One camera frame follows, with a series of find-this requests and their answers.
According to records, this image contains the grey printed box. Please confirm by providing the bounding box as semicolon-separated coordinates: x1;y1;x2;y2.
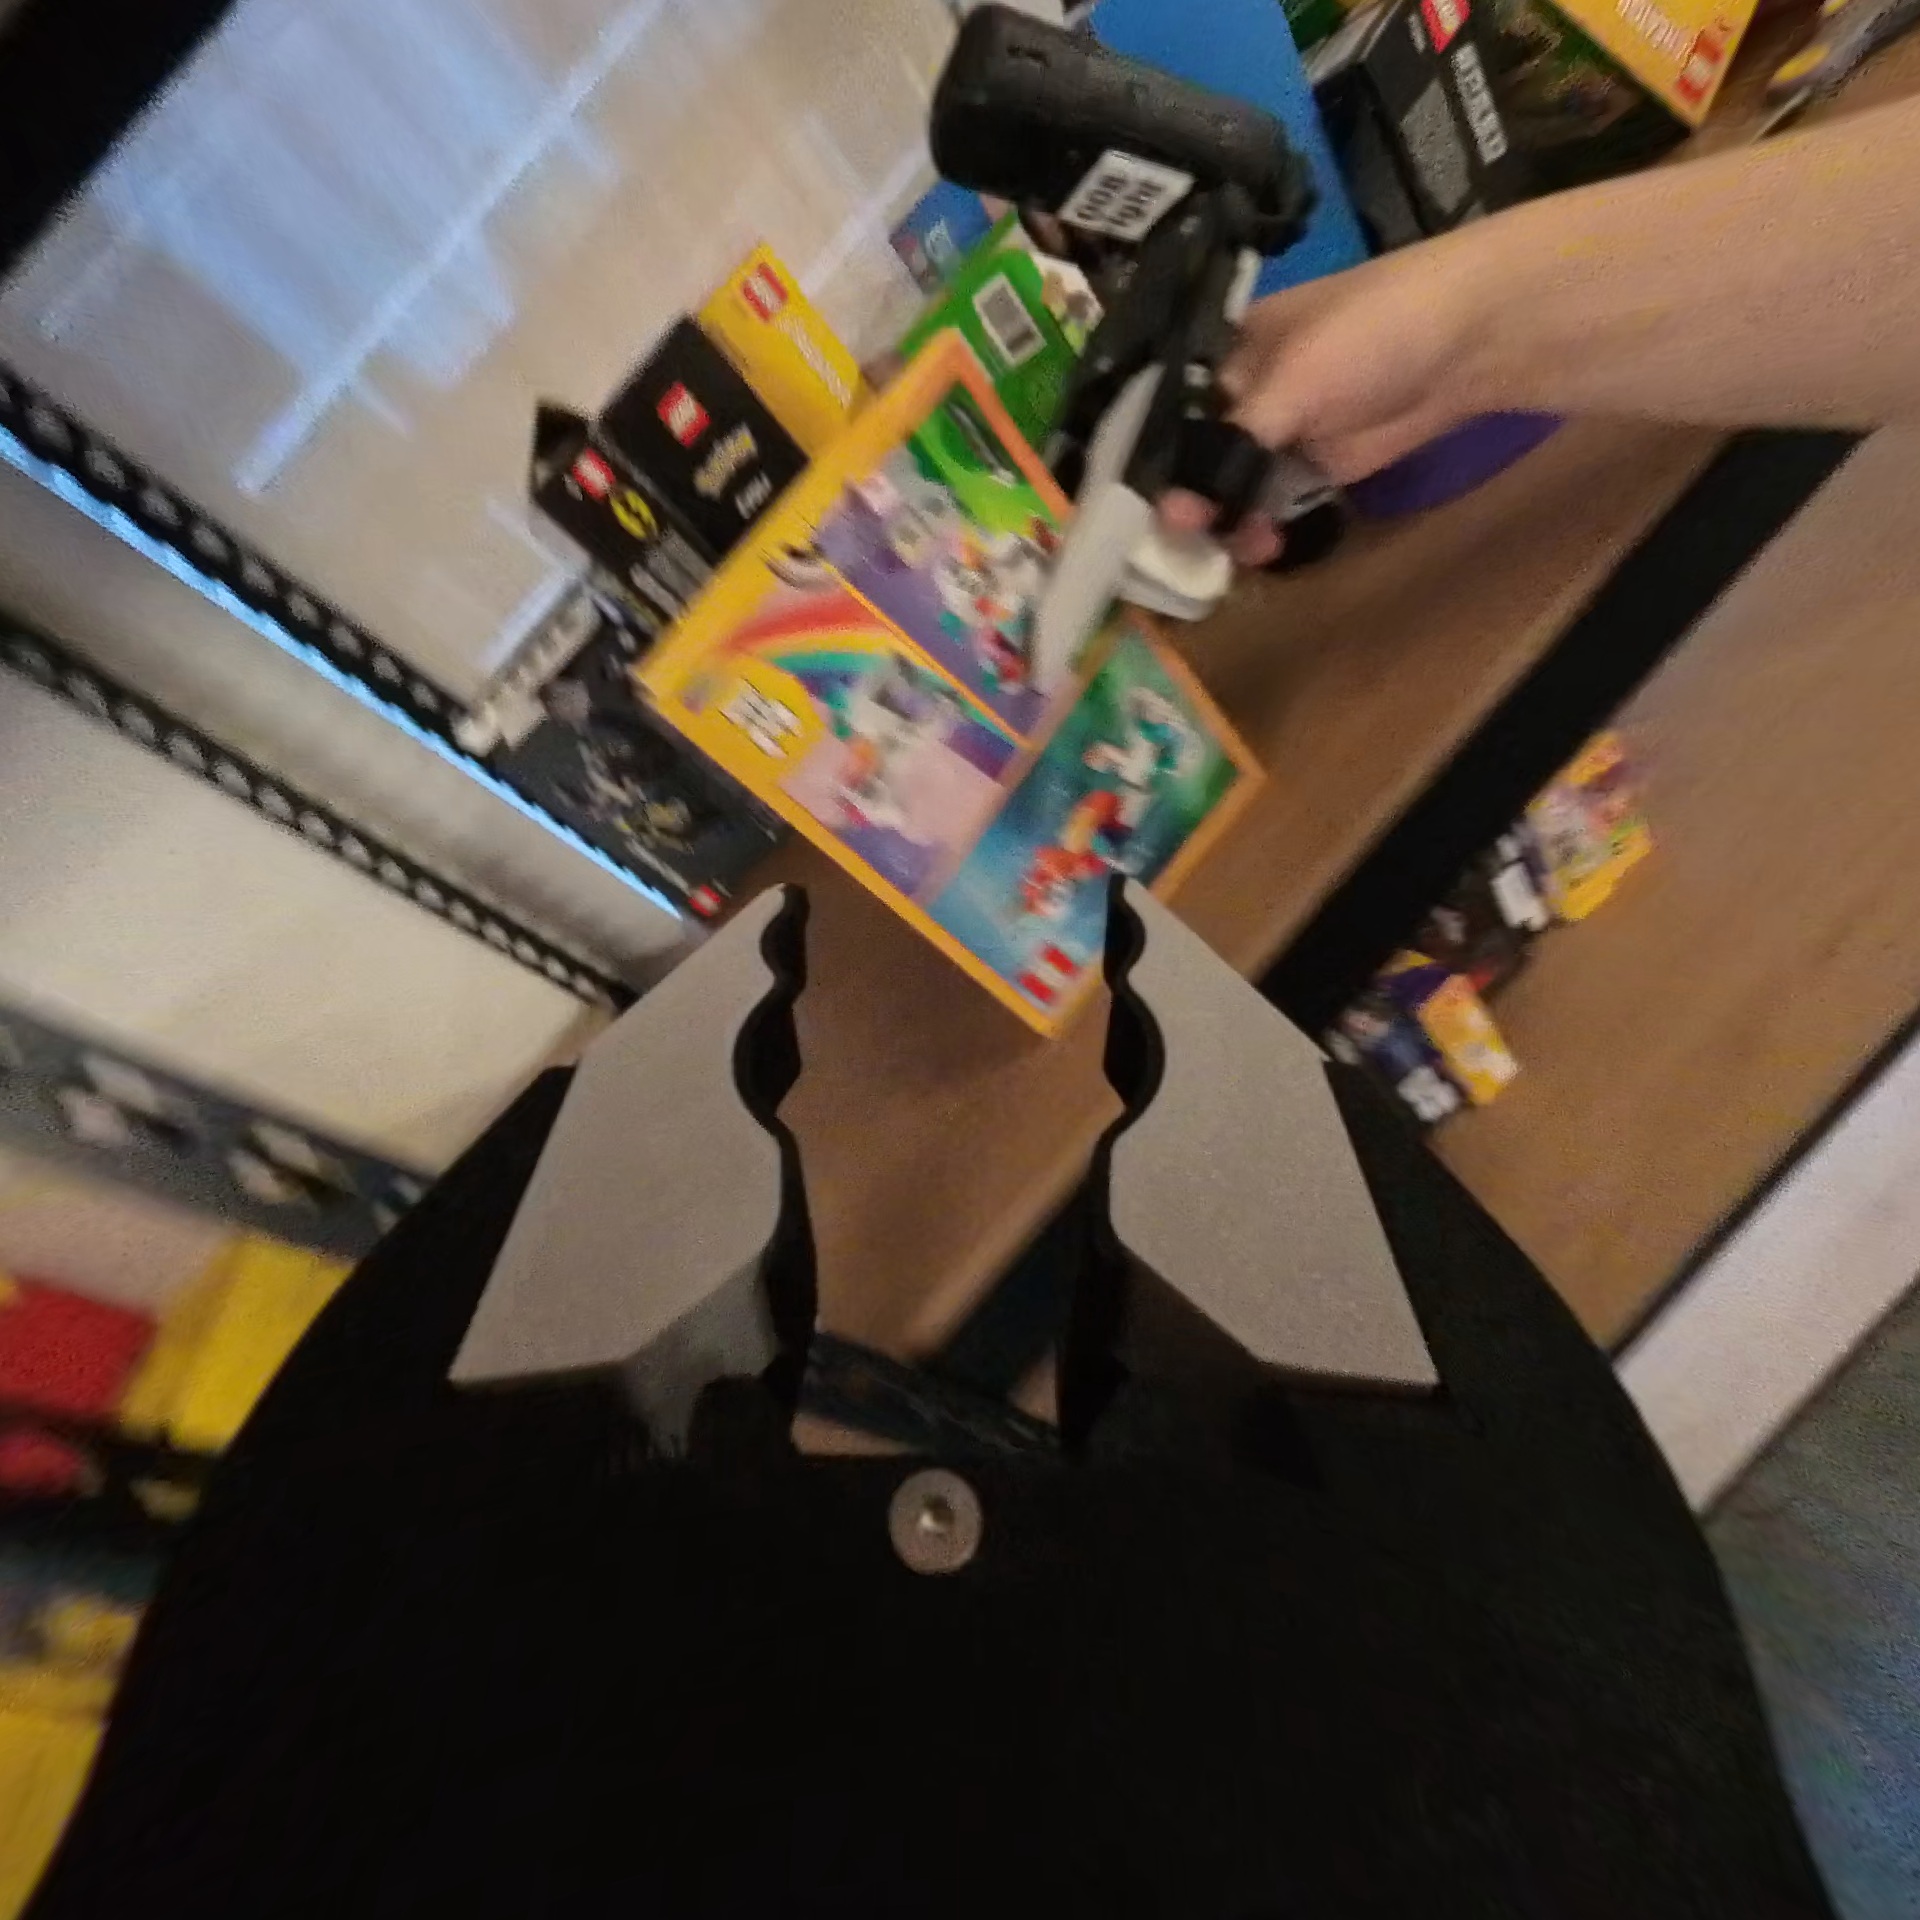
0;1005;425;1265

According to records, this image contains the red and yellow storage bin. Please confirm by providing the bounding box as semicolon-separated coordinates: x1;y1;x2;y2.
0;1171;354;1501

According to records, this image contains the person's right forearm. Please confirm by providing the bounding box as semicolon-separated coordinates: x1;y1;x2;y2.
1394;89;1920;436

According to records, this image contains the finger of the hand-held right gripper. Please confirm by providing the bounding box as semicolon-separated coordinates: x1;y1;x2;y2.
1024;403;1168;683

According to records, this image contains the black metal shelf rack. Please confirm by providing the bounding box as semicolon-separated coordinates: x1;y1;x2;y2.
0;0;1870;1051

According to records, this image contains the small blue toy box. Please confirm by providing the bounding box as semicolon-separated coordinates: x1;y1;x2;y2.
890;184;1000;290

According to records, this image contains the black toy box yellow print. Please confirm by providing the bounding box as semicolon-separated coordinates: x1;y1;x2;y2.
598;315;819;557

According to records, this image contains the black toy box white label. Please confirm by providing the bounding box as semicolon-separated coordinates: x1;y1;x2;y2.
1316;0;1690;254

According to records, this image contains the small purple yellow toy box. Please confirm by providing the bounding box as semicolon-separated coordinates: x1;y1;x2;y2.
1328;949;1520;1130
1476;732;1656;934

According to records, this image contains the large black toy box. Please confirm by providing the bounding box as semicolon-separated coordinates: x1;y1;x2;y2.
478;592;788;922

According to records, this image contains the black toy box bat logo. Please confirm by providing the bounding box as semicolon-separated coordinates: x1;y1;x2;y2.
529;403;722;633

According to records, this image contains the person's right hand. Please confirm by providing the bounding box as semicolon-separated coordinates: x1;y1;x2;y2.
1224;268;1494;484

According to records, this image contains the purple tape strip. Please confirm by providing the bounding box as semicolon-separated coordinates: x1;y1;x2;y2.
1342;408;1569;521

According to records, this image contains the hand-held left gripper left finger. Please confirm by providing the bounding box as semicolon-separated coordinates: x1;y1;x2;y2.
450;883;822;1445

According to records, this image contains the orange unicorn print toy box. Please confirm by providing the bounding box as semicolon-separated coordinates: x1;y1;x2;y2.
634;334;1266;1041

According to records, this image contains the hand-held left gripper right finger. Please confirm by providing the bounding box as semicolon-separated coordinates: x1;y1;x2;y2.
1054;873;1445;1452

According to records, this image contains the green toy box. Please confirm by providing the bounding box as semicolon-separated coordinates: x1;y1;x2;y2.
896;217;1104;453

